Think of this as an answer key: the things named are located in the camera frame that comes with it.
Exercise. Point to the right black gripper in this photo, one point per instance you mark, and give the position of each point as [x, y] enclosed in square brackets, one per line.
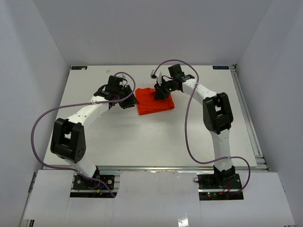
[161, 94]

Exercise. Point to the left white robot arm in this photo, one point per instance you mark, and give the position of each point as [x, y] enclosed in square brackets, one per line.
[68, 138]

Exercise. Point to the orange t-shirt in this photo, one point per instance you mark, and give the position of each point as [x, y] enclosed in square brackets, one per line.
[149, 105]

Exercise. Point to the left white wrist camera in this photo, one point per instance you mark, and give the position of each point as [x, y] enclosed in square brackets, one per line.
[123, 79]

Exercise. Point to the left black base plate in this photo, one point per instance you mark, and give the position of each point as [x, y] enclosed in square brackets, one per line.
[84, 188]

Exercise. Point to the blue table label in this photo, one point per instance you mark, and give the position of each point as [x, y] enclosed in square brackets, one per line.
[79, 67]
[220, 67]

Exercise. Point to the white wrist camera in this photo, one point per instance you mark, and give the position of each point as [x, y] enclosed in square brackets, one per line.
[157, 75]
[123, 79]

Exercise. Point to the right blue table label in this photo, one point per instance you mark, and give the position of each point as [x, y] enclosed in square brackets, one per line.
[220, 67]

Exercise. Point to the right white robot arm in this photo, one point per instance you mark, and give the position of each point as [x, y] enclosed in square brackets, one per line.
[217, 115]

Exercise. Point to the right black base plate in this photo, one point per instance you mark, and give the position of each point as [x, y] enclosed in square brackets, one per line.
[210, 189]

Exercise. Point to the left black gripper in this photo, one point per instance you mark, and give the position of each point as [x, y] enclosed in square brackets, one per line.
[129, 102]

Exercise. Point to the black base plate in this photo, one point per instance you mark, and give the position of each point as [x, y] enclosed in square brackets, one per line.
[84, 188]
[210, 189]

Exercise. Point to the aluminium front rail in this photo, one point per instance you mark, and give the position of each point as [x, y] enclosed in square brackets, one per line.
[154, 168]

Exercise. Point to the left blue table label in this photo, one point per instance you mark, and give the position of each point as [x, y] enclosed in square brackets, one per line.
[79, 67]

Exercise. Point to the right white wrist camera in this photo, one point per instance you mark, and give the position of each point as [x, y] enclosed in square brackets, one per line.
[157, 75]

